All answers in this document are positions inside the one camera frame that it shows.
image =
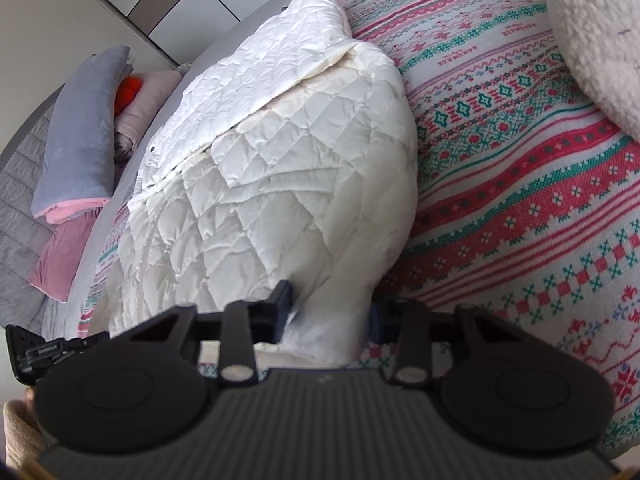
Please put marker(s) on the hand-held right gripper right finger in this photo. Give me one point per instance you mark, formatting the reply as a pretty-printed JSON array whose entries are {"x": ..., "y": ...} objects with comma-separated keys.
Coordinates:
[{"x": 380, "y": 320}]

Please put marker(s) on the beige textured cloth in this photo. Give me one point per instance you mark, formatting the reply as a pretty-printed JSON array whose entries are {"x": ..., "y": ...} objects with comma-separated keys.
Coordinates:
[{"x": 20, "y": 430}]

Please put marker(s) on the grey bed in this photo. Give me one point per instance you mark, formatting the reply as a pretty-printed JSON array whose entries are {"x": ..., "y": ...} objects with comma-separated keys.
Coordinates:
[{"x": 200, "y": 50}]

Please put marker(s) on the pink green patterned blanket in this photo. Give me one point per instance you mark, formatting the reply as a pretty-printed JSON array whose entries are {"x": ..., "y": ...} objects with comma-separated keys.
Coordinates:
[{"x": 500, "y": 185}]

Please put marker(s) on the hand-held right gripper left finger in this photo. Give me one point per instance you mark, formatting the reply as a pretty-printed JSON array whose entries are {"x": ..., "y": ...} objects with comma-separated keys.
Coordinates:
[{"x": 281, "y": 305}]

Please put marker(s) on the orange plush toy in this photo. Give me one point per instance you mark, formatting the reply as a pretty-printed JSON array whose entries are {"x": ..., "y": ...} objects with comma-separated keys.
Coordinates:
[{"x": 127, "y": 92}]

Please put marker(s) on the grey quilted headboard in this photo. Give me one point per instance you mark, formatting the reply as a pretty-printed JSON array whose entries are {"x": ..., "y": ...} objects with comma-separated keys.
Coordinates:
[{"x": 20, "y": 200}]

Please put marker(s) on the mauve velvet pillow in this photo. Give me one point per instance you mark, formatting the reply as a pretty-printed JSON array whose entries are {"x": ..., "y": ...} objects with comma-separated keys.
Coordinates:
[{"x": 60, "y": 255}]

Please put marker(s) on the grey blue pillow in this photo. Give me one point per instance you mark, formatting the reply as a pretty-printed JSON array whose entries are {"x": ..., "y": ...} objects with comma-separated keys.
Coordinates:
[{"x": 80, "y": 135}]

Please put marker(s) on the beige pillow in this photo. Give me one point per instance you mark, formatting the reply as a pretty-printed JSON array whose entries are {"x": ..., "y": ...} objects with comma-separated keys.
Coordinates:
[{"x": 145, "y": 105}]

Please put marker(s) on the white quilted hooded jacket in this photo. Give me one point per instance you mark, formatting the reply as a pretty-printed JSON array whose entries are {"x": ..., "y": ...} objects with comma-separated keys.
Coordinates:
[{"x": 275, "y": 160}]

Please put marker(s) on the white fleece blanket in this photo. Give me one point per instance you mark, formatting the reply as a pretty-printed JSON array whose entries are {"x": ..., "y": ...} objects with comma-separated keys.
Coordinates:
[{"x": 590, "y": 35}]

